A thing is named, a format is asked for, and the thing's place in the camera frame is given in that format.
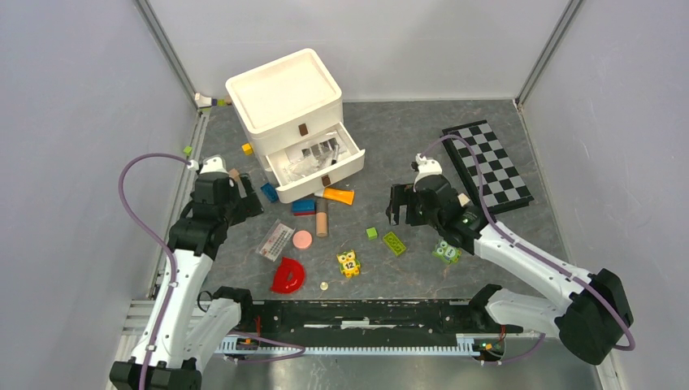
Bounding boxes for black grey chessboard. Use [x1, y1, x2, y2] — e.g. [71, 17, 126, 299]
[442, 120, 534, 215]

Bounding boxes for clear packet white strips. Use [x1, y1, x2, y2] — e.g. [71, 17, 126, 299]
[283, 160, 319, 182]

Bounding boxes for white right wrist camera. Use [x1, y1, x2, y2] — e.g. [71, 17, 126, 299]
[414, 154, 443, 191]

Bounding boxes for blue red duplo brick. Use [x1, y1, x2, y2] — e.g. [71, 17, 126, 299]
[291, 199, 316, 216]

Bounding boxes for beige foundation bottle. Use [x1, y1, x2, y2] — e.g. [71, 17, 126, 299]
[315, 198, 328, 238]

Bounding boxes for red arch brick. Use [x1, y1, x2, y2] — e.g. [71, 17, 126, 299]
[270, 257, 306, 294]

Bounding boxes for lime green flat brick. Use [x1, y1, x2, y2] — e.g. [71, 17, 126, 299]
[383, 232, 407, 257]

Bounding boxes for orange cream tube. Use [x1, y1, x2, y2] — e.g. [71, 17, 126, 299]
[314, 187, 355, 206]

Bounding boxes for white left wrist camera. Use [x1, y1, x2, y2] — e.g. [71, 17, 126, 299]
[185, 155, 229, 177]

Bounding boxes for yellow small cube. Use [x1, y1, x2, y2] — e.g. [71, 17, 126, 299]
[241, 143, 254, 156]

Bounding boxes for yellow owl brick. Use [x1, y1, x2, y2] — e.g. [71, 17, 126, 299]
[336, 250, 361, 279]

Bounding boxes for pink round sponge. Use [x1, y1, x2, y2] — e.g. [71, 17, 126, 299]
[292, 230, 313, 250]

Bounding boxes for blue flat brick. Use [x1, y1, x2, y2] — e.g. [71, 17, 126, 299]
[261, 183, 279, 203]

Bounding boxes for false eyelash case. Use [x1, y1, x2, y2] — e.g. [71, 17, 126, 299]
[256, 219, 295, 262]

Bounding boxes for white three-drawer organizer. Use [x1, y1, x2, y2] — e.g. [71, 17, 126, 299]
[225, 48, 366, 203]

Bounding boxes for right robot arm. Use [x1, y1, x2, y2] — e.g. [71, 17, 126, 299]
[386, 175, 635, 366]

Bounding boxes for beige small block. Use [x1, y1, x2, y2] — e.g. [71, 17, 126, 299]
[457, 193, 471, 207]

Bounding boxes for brown small cube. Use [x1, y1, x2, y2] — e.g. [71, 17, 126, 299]
[228, 168, 240, 182]

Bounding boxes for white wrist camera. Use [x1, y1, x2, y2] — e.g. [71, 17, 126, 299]
[185, 155, 229, 177]
[414, 154, 443, 191]

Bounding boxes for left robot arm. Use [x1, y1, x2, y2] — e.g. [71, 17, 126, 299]
[109, 171, 263, 389]

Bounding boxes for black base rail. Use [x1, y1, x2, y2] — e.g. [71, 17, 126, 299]
[236, 299, 523, 348]

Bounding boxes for clear plastic bag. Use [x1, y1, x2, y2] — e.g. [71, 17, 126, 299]
[297, 138, 340, 171]

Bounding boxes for small lime green cube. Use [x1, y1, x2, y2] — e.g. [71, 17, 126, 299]
[366, 227, 378, 240]

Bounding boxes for white corner block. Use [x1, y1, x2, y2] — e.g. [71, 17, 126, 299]
[193, 93, 215, 110]

